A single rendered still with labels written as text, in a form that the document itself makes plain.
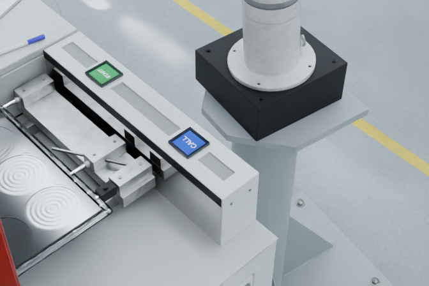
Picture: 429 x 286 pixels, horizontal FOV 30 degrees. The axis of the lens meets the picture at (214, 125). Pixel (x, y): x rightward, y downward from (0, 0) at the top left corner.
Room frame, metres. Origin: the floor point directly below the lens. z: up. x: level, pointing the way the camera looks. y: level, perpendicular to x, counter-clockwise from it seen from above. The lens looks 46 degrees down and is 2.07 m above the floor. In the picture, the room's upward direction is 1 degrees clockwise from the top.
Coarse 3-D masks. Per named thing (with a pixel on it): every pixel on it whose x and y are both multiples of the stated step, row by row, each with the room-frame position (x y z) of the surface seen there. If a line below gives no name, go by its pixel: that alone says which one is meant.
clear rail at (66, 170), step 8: (8, 112) 1.15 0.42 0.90; (8, 120) 1.14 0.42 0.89; (16, 120) 1.13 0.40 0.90; (24, 128) 1.11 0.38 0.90; (32, 136) 1.09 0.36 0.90; (40, 144) 1.07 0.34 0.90; (48, 152) 1.05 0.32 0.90; (56, 160) 1.02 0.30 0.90; (64, 168) 1.01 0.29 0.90; (72, 176) 0.99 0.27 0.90; (80, 184) 0.97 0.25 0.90; (88, 192) 0.95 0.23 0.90; (96, 200) 0.93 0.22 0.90; (104, 208) 0.91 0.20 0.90
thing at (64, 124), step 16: (48, 96) 1.23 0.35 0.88; (32, 112) 1.18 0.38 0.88; (48, 112) 1.18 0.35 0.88; (64, 112) 1.18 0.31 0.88; (80, 112) 1.18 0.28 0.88; (48, 128) 1.13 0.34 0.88; (64, 128) 1.13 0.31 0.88; (80, 128) 1.13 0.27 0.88; (96, 128) 1.13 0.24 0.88; (64, 144) 1.09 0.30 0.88; (80, 144) 1.09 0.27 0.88; (96, 144) 1.09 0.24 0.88; (80, 160) 1.05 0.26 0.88; (128, 160) 1.05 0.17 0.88; (96, 176) 1.01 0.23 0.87; (128, 192) 0.97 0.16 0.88; (144, 192) 0.99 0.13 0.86
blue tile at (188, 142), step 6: (186, 132) 1.05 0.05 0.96; (192, 132) 1.05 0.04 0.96; (180, 138) 1.03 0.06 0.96; (186, 138) 1.03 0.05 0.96; (192, 138) 1.03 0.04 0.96; (198, 138) 1.03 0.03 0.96; (180, 144) 1.01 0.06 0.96; (186, 144) 1.01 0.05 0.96; (192, 144) 1.01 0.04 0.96; (198, 144) 1.01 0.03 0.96; (186, 150) 1.00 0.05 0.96; (192, 150) 1.00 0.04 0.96
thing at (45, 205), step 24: (0, 120) 1.13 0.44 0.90; (0, 144) 1.07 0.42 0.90; (24, 144) 1.07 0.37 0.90; (0, 168) 1.01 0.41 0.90; (24, 168) 1.01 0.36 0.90; (48, 168) 1.01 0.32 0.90; (0, 192) 0.95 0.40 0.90; (24, 192) 0.95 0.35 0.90; (48, 192) 0.95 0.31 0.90; (72, 192) 0.95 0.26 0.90; (0, 216) 0.89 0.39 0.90; (24, 216) 0.89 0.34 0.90; (48, 216) 0.89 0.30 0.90; (72, 216) 0.89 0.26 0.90; (24, 240) 0.84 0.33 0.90; (48, 240) 0.84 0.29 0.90
